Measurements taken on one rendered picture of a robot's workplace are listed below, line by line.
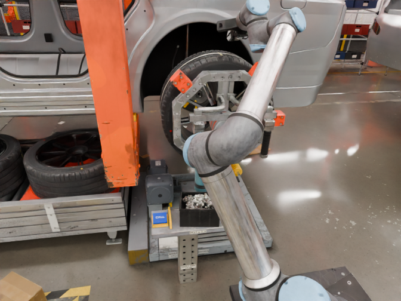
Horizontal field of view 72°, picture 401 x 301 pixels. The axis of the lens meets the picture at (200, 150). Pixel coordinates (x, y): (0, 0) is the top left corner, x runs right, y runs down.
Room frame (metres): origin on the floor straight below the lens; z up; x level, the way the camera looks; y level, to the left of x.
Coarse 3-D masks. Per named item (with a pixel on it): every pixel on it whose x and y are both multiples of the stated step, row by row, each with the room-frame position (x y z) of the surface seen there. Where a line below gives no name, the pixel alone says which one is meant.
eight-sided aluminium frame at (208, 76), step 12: (204, 72) 1.39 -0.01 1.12; (216, 72) 1.43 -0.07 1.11; (228, 72) 1.41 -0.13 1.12; (240, 72) 1.42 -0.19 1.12; (204, 84) 1.37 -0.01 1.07; (180, 96) 1.37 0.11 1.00; (192, 96) 1.36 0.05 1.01; (180, 108) 1.35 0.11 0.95; (180, 120) 1.35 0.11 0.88; (180, 132) 1.35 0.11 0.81; (180, 144) 1.35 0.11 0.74
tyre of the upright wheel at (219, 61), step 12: (192, 60) 1.55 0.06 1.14; (204, 60) 1.47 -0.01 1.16; (216, 60) 1.47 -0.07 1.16; (228, 60) 1.48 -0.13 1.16; (240, 60) 1.50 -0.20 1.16; (192, 72) 1.45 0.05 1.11; (168, 84) 1.49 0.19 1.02; (168, 96) 1.42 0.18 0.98; (168, 108) 1.42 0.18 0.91; (168, 120) 1.42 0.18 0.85; (168, 132) 1.42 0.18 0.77
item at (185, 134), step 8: (208, 88) 1.48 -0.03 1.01; (208, 96) 1.48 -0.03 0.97; (240, 96) 1.52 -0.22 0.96; (192, 104) 1.47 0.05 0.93; (208, 104) 1.52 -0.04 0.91; (216, 104) 1.49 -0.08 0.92; (232, 104) 1.51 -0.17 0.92; (184, 120) 1.46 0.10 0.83; (184, 128) 1.64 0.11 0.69; (184, 136) 1.48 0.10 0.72
